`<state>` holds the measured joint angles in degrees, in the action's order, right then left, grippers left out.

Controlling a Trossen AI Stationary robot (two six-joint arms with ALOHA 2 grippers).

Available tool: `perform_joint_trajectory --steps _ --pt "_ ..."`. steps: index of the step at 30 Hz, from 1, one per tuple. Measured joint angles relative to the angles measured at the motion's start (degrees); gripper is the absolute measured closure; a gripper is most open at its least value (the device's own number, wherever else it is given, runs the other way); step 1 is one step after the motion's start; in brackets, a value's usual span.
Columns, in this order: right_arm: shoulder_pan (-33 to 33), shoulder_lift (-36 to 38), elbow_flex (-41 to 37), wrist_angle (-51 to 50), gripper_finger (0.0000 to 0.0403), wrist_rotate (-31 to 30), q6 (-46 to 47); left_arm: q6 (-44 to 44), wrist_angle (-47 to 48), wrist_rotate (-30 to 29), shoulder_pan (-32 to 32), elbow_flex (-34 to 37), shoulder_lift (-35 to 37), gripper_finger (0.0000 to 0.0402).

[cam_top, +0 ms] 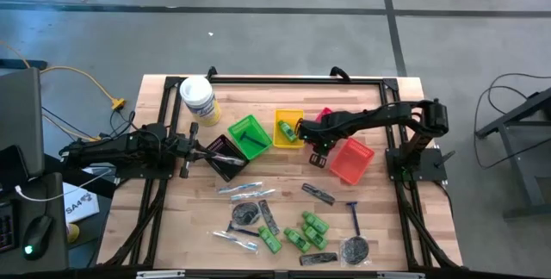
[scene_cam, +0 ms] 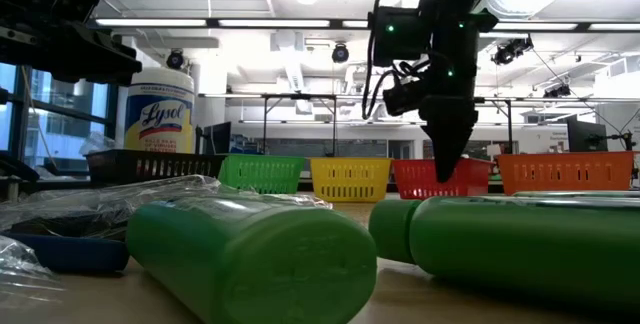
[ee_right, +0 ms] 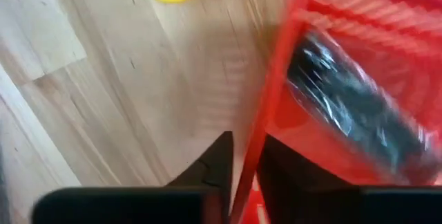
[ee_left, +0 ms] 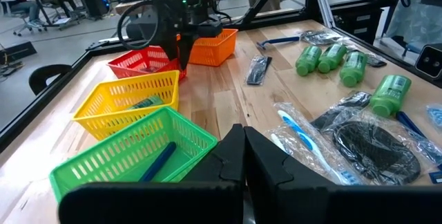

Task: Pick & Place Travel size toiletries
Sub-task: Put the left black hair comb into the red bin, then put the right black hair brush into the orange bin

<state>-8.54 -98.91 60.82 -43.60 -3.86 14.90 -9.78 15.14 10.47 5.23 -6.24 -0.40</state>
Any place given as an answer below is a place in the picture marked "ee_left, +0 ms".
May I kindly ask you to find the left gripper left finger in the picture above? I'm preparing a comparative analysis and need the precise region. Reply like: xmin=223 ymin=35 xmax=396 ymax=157
xmin=57 ymin=123 xmax=247 ymax=224

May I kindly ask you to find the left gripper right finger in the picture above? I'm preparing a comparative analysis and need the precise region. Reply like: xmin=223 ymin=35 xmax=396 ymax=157
xmin=244 ymin=126 xmax=442 ymax=224

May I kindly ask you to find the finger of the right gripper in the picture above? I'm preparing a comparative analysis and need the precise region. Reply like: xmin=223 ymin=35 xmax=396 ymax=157
xmin=162 ymin=37 xmax=182 ymax=62
xmin=179 ymin=36 xmax=195 ymax=71

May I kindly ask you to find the blue disposable razor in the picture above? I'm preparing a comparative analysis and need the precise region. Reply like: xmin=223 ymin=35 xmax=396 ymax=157
xmin=395 ymin=110 xmax=442 ymax=185
xmin=256 ymin=36 xmax=301 ymax=51
xmin=137 ymin=141 xmax=177 ymax=183

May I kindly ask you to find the green travel shampoo bottle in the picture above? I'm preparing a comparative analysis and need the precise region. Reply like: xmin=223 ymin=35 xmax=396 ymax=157
xmin=338 ymin=50 xmax=369 ymax=88
xmin=127 ymin=95 xmax=165 ymax=111
xmin=368 ymin=74 xmax=412 ymax=118
xmin=295 ymin=45 xmax=323 ymax=77
xmin=317 ymin=43 xmax=348 ymax=74

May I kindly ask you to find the round black hairbrush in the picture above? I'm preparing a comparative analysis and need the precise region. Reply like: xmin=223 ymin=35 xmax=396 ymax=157
xmin=320 ymin=108 xmax=436 ymax=187
xmin=299 ymin=29 xmax=349 ymax=46

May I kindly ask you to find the blue white toothbrush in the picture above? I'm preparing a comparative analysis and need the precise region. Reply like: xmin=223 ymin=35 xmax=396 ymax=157
xmin=272 ymin=102 xmax=363 ymax=186
xmin=425 ymin=102 xmax=442 ymax=131
xmin=265 ymin=125 xmax=332 ymax=183

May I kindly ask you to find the orange plastic basket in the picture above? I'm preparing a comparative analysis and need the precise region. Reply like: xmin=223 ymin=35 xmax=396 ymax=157
xmin=176 ymin=28 xmax=239 ymax=68

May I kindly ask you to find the red plastic basket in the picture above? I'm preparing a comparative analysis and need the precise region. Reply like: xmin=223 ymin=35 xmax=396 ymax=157
xmin=106 ymin=45 xmax=188 ymax=81

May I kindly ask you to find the green plastic basket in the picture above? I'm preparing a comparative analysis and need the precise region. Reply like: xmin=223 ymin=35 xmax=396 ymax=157
xmin=48 ymin=106 xmax=219 ymax=204

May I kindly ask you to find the black computer tower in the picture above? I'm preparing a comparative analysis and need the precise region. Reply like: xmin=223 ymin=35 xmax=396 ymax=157
xmin=82 ymin=0 xmax=111 ymax=19

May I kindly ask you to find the yellow plastic basket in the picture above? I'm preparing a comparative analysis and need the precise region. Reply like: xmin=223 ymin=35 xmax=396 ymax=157
xmin=71 ymin=70 xmax=181 ymax=141

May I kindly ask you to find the black chair backrest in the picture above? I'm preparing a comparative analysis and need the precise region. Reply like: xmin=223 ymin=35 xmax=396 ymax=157
xmin=28 ymin=64 xmax=73 ymax=96

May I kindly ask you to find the black box on floor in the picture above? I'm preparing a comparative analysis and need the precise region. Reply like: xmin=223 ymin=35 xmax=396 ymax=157
xmin=0 ymin=40 xmax=38 ymax=66

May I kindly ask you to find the white office chair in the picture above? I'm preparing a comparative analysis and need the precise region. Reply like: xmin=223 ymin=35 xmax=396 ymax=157
xmin=1 ymin=0 xmax=39 ymax=37

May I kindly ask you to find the black drawer cabinet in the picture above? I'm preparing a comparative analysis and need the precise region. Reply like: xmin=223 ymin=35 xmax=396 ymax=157
xmin=331 ymin=0 xmax=385 ymax=45

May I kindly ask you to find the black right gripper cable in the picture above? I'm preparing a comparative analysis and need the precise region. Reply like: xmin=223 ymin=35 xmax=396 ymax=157
xmin=116 ymin=0 xmax=163 ymax=51

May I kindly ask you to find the black table-level camera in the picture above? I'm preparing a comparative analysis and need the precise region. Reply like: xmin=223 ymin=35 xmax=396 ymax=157
xmin=414 ymin=43 xmax=442 ymax=80

